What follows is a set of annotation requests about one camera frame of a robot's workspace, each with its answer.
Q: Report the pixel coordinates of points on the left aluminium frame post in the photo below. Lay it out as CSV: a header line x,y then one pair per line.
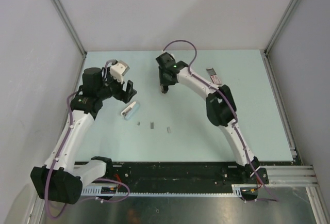
x,y
59,7

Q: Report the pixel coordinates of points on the light blue white stapler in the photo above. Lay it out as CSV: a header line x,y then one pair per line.
x,y
130,110

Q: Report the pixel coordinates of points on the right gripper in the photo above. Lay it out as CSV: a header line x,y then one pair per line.
x,y
163,81

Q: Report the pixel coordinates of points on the right aluminium frame post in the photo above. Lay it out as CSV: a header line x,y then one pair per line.
x,y
289,11

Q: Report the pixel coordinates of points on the aluminium frame post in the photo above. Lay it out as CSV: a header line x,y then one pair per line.
x,y
59,7
289,11

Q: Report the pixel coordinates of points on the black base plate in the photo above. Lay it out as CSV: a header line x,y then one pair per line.
x,y
187,178

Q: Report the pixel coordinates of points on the slotted cable duct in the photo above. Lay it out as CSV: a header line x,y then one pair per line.
x,y
235,190

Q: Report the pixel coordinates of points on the right aluminium rail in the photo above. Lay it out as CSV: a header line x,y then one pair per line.
x,y
291,176

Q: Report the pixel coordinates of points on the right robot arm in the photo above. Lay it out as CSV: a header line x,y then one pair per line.
x,y
220,109

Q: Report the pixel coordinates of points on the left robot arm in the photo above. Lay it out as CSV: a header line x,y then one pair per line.
x,y
57,180

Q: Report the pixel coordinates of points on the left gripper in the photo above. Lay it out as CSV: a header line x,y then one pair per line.
x,y
124,96

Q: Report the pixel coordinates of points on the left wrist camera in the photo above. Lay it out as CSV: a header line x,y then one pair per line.
x,y
118,70

